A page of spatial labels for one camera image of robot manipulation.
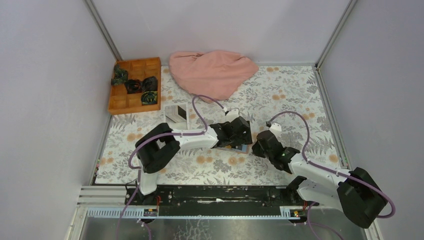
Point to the black rolled sock left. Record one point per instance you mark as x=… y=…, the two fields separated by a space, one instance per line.
x=133 y=86

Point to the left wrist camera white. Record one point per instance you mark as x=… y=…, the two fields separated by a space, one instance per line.
x=231 y=114

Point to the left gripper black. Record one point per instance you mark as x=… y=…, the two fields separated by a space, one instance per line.
x=243 y=138

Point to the pink cloth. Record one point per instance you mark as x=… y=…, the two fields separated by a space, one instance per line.
x=216 y=74

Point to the white translucent card box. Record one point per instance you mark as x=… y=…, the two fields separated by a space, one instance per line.
x=184 y=122

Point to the black rolled sock right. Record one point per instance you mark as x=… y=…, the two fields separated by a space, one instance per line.
x=149 y=84

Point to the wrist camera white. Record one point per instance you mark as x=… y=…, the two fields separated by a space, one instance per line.
x=231 y=114
x=275 y=128

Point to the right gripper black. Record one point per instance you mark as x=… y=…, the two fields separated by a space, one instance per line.
x=255 y=150

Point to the dark patterned rolled sock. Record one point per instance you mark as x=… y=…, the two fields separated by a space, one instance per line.
x=149 y=98

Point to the green patterned rolled sock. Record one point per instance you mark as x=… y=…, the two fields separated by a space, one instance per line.
x=120 y=76

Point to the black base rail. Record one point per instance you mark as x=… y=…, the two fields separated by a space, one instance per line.
x=218 y=201

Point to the brown leather card holder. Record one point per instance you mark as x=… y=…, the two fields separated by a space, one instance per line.
x=239 y=149

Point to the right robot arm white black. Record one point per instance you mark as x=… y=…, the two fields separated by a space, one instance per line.
x=354 y=193

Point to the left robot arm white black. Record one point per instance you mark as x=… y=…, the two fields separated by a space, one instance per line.
x=156 y=149

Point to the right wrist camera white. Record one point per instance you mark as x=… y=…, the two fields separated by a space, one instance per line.
x=275 y=128

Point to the wooden compartment tray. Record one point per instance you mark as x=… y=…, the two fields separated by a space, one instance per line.
x=122 y=103

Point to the black rolled sock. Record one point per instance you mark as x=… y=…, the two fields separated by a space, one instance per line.
x=133 y=86
x=149 y=84

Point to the floral table mat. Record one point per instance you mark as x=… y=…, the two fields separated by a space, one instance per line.
x=288 y=95

